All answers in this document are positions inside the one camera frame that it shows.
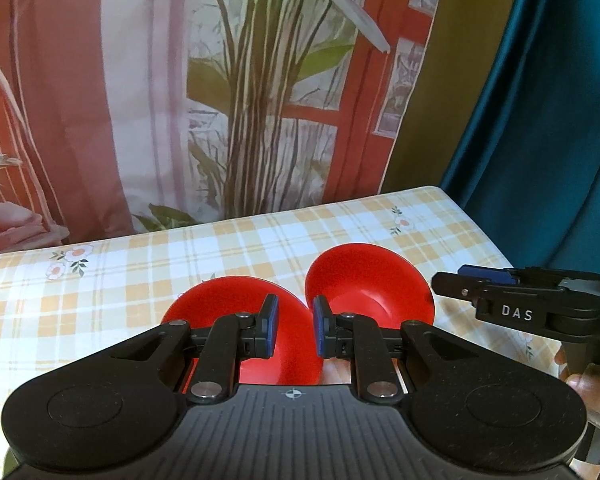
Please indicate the red plastic bowl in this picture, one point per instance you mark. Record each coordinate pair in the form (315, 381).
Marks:
(370, 280)
(220, 300)

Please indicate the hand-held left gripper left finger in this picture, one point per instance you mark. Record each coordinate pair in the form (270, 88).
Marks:
(269, 327)

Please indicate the yellow checked tablecloth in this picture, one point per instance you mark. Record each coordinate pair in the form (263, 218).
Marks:
(130, 285)

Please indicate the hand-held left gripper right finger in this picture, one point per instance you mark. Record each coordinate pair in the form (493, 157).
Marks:
(322, 327)

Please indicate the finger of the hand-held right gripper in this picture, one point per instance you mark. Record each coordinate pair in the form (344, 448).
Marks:
(515, 310)
(455, 285)

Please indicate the teal curtain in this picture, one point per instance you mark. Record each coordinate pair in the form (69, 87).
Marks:
(530, 110)

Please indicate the printed room scene wall cloth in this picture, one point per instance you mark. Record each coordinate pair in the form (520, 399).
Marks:
(180, 85)

